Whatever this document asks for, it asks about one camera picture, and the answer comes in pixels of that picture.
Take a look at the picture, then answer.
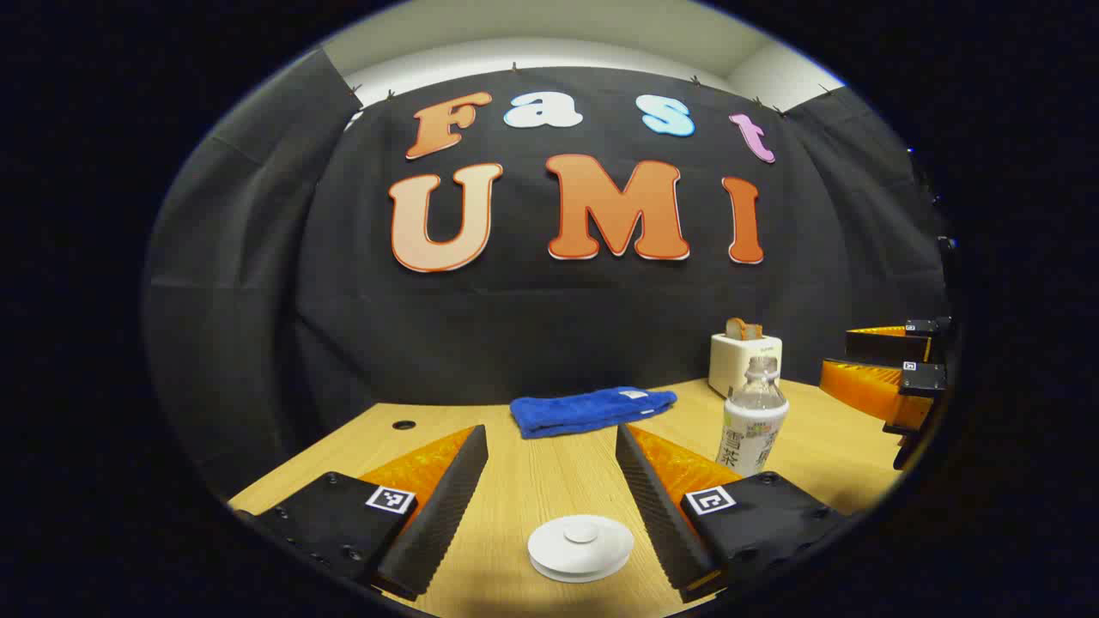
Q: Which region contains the white saucer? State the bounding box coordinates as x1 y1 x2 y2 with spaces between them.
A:
532 562 628 585

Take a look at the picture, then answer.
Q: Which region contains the blue folded towel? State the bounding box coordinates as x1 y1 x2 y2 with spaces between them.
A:
510 386 677 440

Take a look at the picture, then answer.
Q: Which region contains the white toaster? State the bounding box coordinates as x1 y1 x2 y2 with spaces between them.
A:
708 333 783 400

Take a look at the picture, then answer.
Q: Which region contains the clear water bottle green label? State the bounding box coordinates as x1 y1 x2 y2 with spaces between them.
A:
717 355 790 478

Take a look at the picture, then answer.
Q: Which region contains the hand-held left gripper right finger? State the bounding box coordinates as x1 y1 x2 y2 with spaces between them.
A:
615 422 847 603

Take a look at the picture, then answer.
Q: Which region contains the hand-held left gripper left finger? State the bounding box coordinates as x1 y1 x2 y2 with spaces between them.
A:
234 423 490 602

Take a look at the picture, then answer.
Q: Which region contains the black backdrop cloth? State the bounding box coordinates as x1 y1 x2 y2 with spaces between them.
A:
142 47 954 499

